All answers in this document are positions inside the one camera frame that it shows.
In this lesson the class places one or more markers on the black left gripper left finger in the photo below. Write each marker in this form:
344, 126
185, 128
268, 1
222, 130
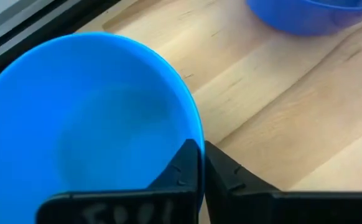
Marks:
174, 202

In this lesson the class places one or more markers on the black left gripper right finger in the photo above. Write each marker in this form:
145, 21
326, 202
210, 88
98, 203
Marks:
230, 199

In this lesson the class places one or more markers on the blue plastic mini bowl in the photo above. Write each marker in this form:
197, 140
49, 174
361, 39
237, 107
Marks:
308, 15
75, 109

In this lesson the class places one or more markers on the black table edge rail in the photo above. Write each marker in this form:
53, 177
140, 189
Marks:
44, 36

